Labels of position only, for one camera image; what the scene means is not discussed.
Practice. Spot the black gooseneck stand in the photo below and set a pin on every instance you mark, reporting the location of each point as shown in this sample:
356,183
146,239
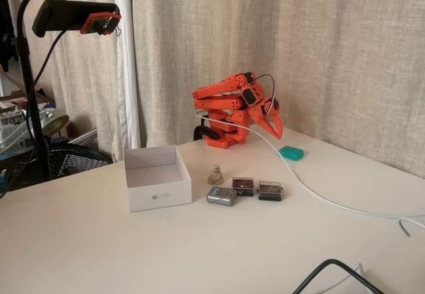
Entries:
36,108

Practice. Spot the white sheer curtain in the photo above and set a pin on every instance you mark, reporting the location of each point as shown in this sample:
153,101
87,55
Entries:
127,75

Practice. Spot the black clear-lid case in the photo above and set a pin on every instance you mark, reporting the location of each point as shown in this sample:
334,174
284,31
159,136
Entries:
269,191
243,184

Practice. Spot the black floor fan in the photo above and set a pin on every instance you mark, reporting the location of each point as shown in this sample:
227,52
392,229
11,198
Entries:
76,161

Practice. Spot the white metal rods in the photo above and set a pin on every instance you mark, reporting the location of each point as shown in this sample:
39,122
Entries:
83,136

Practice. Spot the black clamp holder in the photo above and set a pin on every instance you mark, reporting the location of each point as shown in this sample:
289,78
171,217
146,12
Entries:
66,12

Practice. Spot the silver metal tin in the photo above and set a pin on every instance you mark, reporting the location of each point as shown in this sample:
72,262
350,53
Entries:
220,196

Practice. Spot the orange camera mount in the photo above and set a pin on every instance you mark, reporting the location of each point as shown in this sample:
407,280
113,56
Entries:
89,25

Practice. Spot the white cardboard box bin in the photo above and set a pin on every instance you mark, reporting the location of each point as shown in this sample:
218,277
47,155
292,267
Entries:
159,197

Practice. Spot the small beige bear figurine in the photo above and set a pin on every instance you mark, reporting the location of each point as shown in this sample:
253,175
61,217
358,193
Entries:
216,176

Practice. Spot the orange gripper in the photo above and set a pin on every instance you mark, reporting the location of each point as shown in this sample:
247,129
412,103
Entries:
261,113

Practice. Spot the brown cardboard box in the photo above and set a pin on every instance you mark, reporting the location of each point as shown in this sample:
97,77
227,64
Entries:
13,85

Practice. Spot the green cube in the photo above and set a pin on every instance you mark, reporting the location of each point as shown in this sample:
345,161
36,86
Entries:
291,153

